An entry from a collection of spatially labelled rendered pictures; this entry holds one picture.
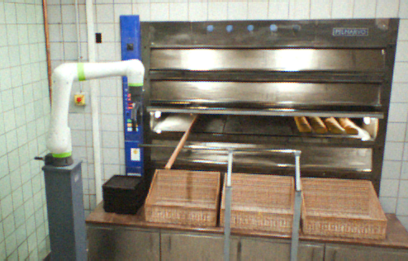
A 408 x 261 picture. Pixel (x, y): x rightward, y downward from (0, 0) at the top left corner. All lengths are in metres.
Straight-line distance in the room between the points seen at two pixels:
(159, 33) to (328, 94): 1.41
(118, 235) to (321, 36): 2.19
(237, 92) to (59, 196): 1.63
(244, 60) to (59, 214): 1.82
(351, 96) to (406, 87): 0.39
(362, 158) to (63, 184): 2.32
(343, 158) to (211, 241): 1.25
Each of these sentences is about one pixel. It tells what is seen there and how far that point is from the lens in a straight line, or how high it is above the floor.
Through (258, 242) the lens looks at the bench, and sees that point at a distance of 3.38.
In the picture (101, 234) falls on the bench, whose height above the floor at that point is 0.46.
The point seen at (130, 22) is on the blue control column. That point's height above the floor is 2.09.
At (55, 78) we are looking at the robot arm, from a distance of 2.60.
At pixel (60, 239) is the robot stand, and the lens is 3.06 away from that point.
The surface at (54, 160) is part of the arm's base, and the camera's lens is 2.89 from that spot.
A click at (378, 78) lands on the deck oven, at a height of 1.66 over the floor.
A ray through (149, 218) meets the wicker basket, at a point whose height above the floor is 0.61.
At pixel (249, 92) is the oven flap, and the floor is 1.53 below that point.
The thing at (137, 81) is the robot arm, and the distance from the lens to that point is 2.62.
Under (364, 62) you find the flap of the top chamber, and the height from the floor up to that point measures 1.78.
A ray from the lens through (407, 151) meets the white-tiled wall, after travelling 3.85.
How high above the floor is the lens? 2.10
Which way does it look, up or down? 14 degrees down
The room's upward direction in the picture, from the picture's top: 1 degrees counter-clockwise
